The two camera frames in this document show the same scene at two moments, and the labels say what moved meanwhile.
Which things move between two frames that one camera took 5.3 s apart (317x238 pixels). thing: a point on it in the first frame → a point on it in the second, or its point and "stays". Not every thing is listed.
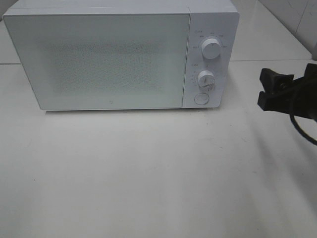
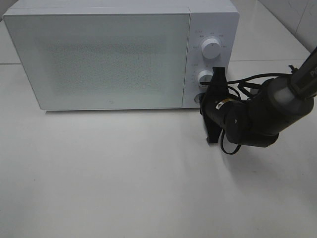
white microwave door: (97, 61) stays
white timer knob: (206, 79) stays
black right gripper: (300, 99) → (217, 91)
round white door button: (202, 98) stays
